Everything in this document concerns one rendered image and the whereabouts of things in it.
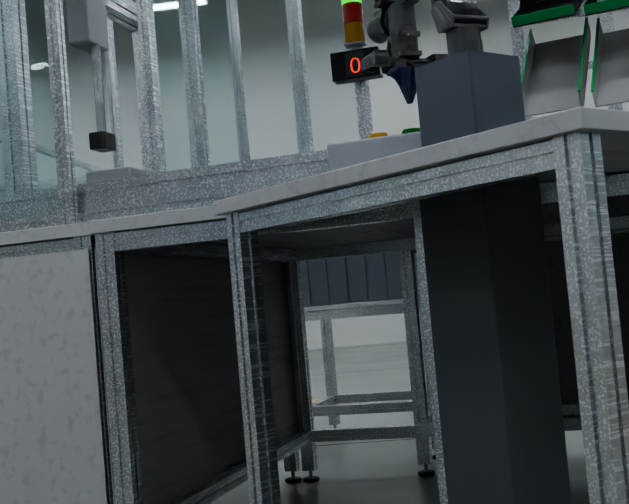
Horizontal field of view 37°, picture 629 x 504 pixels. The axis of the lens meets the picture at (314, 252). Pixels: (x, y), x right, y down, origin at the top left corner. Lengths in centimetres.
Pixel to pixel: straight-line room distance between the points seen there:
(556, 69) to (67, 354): 126
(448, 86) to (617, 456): 76
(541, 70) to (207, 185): 79
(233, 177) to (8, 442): 80
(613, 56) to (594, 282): 99
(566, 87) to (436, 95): 42
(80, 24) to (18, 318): 95
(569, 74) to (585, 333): 95
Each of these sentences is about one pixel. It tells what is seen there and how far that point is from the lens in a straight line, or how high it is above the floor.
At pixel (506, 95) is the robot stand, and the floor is 98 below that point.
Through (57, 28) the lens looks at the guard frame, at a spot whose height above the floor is 132.
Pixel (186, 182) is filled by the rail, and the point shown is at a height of 93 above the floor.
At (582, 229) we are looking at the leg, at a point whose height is 70.
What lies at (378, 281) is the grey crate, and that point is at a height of 70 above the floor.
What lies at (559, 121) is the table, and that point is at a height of 85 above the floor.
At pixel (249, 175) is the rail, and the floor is 93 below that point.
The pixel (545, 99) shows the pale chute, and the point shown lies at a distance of 209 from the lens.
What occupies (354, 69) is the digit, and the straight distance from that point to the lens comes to 233.
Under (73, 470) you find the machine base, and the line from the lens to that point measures 223.
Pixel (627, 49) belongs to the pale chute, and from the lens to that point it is 221.
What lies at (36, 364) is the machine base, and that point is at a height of 55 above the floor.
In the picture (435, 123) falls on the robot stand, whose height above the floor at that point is 95.
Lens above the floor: 64
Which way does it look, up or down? 3 degrees up
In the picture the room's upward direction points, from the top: 5 degrees counter-clockwise
